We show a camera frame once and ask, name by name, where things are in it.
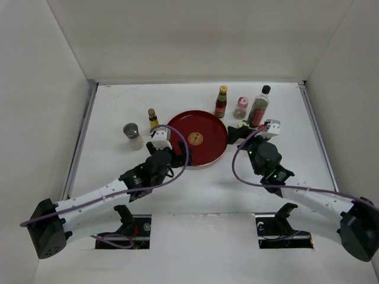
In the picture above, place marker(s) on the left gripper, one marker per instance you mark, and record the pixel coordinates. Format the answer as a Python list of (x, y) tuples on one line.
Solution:
[(180, 161)]

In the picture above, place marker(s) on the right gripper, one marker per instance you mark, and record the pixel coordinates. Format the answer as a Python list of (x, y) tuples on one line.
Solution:
[(234, 134)]

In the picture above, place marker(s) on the pink-capped spice shaker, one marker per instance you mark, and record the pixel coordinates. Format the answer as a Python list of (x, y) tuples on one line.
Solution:
[(241, 108)]

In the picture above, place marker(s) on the yellow-capped sauce bottle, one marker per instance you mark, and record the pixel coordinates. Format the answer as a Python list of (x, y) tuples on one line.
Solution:
[(221, 102)]

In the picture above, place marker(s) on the tall dark soy sauce bottle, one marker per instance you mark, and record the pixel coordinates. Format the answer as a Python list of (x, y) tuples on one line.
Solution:
[(259, 107)]

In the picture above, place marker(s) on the small yellow-label bottle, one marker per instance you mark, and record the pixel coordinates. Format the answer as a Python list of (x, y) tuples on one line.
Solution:
[(153, 119)]

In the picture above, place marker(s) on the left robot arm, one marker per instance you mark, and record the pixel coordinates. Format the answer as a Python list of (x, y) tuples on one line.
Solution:
[(103, 211)]

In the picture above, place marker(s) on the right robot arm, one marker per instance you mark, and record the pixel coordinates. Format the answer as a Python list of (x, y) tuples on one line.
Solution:
[(345, 219)]

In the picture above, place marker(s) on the round red tray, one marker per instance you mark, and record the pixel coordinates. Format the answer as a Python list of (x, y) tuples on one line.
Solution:
[(205, 134)]

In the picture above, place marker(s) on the grey-capped white shaker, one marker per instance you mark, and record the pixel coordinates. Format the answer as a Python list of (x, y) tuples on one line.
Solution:
[(131, 131)]

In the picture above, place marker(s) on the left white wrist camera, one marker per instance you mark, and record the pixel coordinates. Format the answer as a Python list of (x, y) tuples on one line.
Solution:
[(161, 138)]

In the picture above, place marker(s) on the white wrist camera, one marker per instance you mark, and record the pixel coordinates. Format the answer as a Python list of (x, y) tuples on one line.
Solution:
[(272, 129), (161, 138)]

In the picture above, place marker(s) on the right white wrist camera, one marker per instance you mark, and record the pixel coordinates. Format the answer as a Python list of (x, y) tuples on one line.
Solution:
[(272, 129)]

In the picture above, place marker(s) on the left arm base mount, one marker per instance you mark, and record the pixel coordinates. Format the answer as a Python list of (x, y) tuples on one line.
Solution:
[(132, 234)]

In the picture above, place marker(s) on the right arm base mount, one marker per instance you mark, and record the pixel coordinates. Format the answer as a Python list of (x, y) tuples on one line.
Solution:
[(275, 232)]

